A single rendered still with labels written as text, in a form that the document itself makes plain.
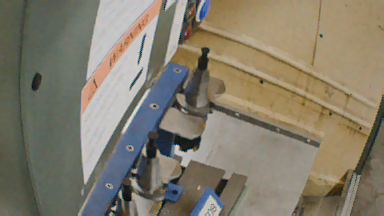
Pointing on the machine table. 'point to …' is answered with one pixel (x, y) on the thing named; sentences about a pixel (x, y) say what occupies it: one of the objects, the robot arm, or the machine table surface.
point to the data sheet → (112, 26)
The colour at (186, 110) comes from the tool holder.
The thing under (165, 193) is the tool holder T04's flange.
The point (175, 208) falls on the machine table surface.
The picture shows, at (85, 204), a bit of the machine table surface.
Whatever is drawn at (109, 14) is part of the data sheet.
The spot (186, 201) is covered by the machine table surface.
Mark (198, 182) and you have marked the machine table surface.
